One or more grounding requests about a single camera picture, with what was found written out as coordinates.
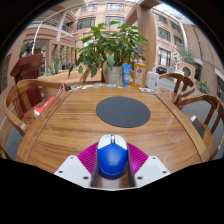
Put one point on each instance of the round dark grey mouse pad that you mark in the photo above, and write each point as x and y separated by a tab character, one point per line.
123	111

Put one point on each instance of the spiky green agave plant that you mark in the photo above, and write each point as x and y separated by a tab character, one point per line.
55	68

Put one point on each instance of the white stone statue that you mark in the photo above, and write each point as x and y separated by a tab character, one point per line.
177	60

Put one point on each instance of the blue and white computer mouse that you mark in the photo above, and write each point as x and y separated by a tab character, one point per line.
112	160

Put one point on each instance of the white crumpled wrapper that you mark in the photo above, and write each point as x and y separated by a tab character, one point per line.
145	90

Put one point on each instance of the dark bust statue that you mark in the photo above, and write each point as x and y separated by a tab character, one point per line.
27	48

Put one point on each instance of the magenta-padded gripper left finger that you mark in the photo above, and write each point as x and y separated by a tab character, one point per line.
71	170

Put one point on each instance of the yellow dish soap bottle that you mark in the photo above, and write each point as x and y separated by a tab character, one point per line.
139	75

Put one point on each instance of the blue squeeze tube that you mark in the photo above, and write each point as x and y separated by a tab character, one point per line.
126	75

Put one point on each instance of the green potted plant white pot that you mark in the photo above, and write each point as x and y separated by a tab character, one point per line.
108	46

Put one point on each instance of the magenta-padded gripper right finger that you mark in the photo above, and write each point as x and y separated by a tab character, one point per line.
151	170

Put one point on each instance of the white pump bottle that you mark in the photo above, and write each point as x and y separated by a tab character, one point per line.
152	80

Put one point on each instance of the dark grey notebook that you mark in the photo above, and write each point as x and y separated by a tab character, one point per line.
199	127

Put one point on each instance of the yellow flowering potted plant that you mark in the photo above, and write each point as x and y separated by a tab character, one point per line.
203	86

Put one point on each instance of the dark red wooden lectern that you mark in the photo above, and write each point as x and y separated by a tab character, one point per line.
28	68

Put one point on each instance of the wooden armchair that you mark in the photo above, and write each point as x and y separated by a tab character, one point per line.
181	78
85	75
23	91
3	151
200	99

